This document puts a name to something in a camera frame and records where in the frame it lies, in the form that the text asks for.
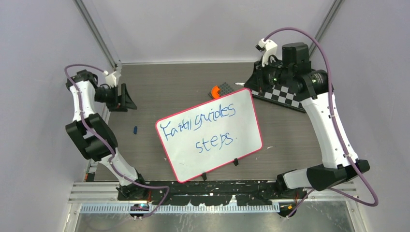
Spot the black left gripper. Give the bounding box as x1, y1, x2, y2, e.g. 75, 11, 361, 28
95, 83, 137, 112

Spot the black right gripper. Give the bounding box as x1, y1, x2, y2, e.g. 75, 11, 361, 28
245, 57, 293, 92

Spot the pink-framed whiteboard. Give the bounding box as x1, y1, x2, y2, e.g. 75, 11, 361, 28
155, 88, 263, 183

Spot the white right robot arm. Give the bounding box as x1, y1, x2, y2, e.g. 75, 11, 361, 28
244, 39, 370, 199

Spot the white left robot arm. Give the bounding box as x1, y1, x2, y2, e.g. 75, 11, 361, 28
65, 70, 148, 200

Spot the black and white chessboard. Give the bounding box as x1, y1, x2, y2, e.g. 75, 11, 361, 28
248, 77, 306, 113

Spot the grey lego baseplate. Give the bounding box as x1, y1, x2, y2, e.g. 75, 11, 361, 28
208, 82, 234, 98

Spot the orange curved block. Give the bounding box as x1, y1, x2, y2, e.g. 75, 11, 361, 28
210, 86, 220, 99

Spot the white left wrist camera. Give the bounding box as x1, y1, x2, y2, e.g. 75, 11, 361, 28
103, 70, 121, 87

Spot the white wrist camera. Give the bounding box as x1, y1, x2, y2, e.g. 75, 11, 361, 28
255, 39, 278, 67
103, 70, 121, 87

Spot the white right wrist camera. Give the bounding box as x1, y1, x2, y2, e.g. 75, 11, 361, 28
255, 39, 278, 67

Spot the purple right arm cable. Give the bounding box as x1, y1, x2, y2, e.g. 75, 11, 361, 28
259, 27, 380, 220

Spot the aluminium frame rail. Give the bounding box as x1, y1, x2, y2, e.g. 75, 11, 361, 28
68, 181, 360, 215

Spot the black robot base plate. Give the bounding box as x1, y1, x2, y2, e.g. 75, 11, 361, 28
116, 180, 307, 206

